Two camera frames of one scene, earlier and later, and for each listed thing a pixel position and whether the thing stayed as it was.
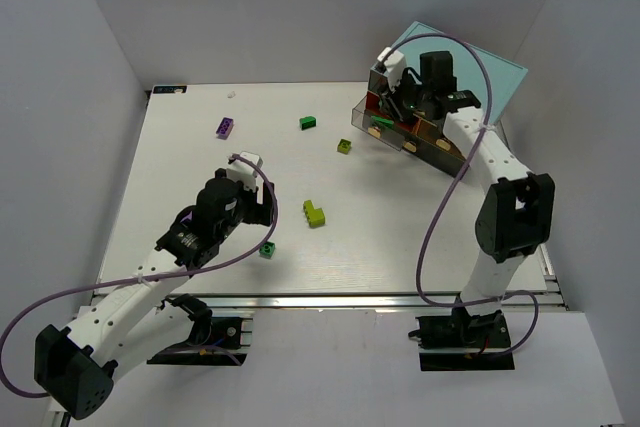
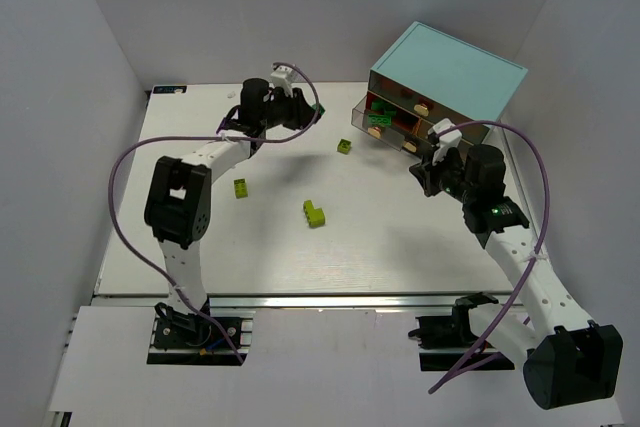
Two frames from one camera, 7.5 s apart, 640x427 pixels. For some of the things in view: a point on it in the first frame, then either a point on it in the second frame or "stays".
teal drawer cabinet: x=490 y=79 stays
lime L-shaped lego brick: x=315 y=215 stays
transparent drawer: x=370 y=115 stays
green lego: x=382 y=121 -> x=388 y=109
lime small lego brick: x=344 y=146 stays
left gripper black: x=266 y=202 -> x=298 y=107
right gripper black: x=396 y=98 -> x=430 y=174
